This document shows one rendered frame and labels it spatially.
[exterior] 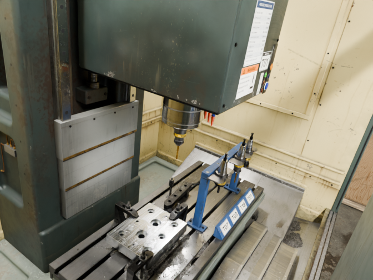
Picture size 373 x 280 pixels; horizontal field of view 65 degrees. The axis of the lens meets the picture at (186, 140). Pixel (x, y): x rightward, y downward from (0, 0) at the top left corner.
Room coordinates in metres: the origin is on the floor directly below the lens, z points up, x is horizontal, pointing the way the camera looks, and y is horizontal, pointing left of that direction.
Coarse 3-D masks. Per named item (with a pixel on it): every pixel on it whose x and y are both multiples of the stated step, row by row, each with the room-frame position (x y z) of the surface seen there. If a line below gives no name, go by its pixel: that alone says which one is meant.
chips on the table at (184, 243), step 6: (186, 240) 1.06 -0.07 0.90; (204, 240) 1.08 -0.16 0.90; (180, 246) 1.02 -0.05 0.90; (186, 246) 1.03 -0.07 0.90; (204, 246) 1.05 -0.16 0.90; (168, 252) 0.97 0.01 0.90; (174, 252) 0.98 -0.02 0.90; (198, 252) 1.01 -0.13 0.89; (168, 258) 0.94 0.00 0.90; (174, 258) 0.94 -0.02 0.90; (180, 258) 0.95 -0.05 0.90; (162, 264) 0.90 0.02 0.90; (168, 264) 0.91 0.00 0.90; (156, 270) 0.88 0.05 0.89; (162, 270) 0.87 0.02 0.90; (174, 270) 0.88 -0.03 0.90; (180, 270) 0.89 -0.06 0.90; (186, 270) 0.90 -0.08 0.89; (150, 276) 0.85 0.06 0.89; (156, 276) 0.84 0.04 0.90; (162, 276) 0.85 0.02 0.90; (180, 276) 0.86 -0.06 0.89
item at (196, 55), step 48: (96, 0) 1.13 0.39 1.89; (144, 0) 1.02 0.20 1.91; (192, 0) 0.93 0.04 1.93; (240, 0) 0.87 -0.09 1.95; (288, 0) 1.24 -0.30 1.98; (96, 48) 1.13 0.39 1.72; (144, 48) 1.01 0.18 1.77; (192, 48) 0.92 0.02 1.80; (240, 48) 0.92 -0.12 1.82; (192, 96) 0.91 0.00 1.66
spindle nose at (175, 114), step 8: (168, 104) 1.01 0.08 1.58; (176, 104) 0.99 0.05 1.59; (184, 104) 0.99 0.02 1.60; (168, 112) 1.01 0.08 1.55; (176, 112) 0.99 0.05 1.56; (184, 112) 0.99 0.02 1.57; (192, 112) 1.00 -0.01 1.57; (200, 112) 1.02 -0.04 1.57; (168, 120) 1.00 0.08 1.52; (176, 120) 0.99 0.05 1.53; (184, 120) 0.99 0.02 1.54; (192, 120) 1.00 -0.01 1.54; (200, 120) 1.03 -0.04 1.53; (184, 128) 0.99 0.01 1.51; (192, 128) 1.01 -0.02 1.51
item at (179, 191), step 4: (184, 184) 1.43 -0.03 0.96; (188, 184) 1.44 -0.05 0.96; (180, 188) 1.39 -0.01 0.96; (184, 188) 1.39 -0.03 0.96; (188, 188) 1.41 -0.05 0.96; (176, 192) 1.35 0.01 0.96; (180, 192) 1.35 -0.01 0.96; (184, 192) 1.37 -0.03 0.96; (188, 192) 1.41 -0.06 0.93; (172, 196) 1.30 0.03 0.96; (176, 196) 1.32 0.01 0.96; (180, 196) 1.33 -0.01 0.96; (184, 196) 1.40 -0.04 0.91; (168, 200) 1.27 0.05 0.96; (172, 200) 1.27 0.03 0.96; (176, 200) 1.28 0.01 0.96; (164, 204) 1.23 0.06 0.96; (168, 204) 1.23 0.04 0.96; (172, 204) 1.24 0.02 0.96; (164, 208) 1.26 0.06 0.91; (168, 208) 1.22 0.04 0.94; (172, 208) 1.24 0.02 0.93
